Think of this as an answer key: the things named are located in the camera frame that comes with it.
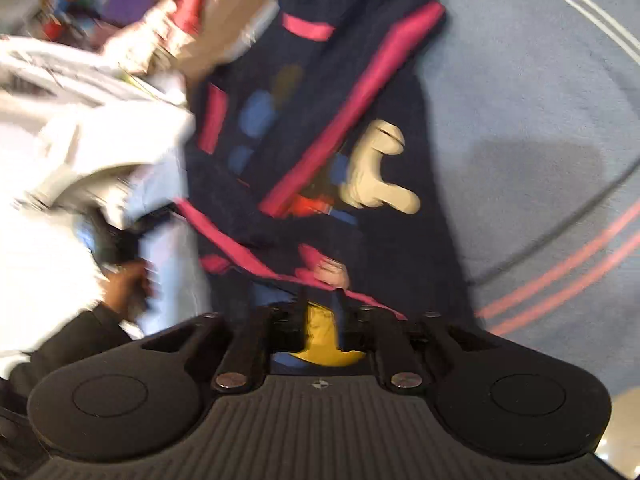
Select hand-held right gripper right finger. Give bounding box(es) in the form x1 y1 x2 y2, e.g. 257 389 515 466
337 304 482 394

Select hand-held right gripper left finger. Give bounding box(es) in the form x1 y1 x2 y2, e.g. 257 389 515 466
142 304 308 394

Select navy pants with pink stripes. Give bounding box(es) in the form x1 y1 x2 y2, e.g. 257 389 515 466
172 0 481 376

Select person's left forearm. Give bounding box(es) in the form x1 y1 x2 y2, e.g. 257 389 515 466
0 304 147 403

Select person's left hand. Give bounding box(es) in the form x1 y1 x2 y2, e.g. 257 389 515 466
101 259 154 324

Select blue plaid bed sheet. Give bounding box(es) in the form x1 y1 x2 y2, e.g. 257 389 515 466
125 0 640 401

